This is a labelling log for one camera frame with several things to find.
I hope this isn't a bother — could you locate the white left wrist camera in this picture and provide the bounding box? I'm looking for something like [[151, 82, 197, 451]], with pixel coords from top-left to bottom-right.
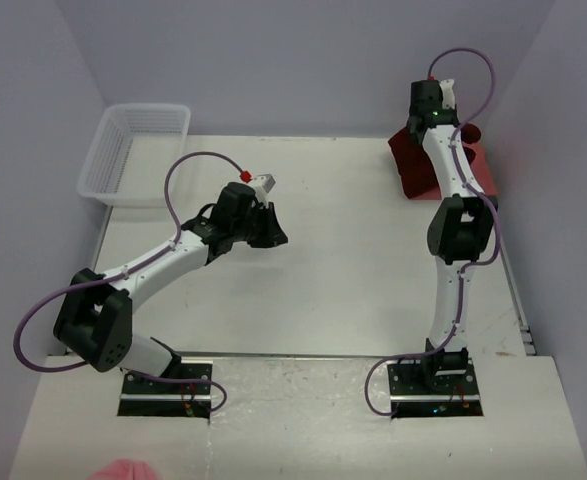
[[248, 174, 276, 206]]

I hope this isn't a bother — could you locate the pink cloth at bottom edge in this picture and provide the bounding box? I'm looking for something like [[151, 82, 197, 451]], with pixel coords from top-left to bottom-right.
[[88, 459, 159, 480]]

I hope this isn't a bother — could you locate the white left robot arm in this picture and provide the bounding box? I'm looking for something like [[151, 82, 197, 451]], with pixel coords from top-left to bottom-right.
[[53, 174, 288, 383]]

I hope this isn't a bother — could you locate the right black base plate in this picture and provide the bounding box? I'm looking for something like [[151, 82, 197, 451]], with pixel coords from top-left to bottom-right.
[[387, 361, 484, 419]]

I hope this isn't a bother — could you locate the white plastic basket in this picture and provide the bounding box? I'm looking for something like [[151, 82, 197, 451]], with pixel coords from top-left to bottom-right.
[[77, 103, 191, 208]]

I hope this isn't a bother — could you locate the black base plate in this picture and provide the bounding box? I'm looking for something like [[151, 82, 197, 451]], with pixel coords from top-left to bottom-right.
[[117, 373, 212, 419], [387, 361, 484, 419]]

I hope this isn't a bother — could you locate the folded pink t shirt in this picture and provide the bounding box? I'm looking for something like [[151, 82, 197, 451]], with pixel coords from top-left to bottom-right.
[[412, 144, 499, 201]]

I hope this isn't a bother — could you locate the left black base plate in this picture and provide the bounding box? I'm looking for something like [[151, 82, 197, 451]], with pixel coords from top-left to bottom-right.
[[117, 373, 212, 419]]

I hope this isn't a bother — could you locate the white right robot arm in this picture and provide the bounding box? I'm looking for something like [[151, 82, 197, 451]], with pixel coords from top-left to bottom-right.
[[407, 77, 497, 375]]

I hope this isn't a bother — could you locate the dark red t shirt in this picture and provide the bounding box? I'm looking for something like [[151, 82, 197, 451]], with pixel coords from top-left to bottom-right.
[[388, 124, 498, 200]]

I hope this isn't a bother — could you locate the aluminium table edge rail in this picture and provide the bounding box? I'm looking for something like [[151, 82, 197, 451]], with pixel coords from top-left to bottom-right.
[[493, 213, 538, 356]]

